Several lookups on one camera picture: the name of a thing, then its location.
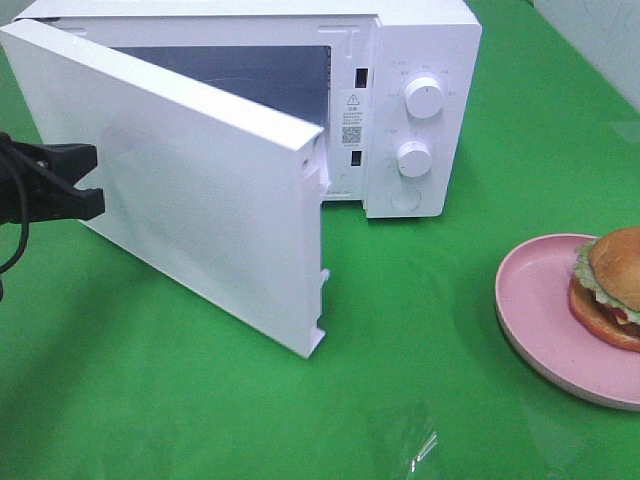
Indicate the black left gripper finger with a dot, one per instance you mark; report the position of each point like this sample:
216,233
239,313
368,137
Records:
47,202
57,164

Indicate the white microwave door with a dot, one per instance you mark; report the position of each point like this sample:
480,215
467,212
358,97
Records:
220,193

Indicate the pink plate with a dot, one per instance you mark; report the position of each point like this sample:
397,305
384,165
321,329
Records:
531,298

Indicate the burger with lettuce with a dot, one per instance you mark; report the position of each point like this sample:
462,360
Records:
604,288

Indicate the white warning label sticker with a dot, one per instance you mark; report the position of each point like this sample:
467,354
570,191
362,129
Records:
352,114

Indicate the white microwave oven body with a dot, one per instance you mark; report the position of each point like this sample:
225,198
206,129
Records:
296,57

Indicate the white upper power knob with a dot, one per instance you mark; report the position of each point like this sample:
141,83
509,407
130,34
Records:
424,97

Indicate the clear tape patch on cloth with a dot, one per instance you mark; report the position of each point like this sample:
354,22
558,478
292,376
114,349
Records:
404,443

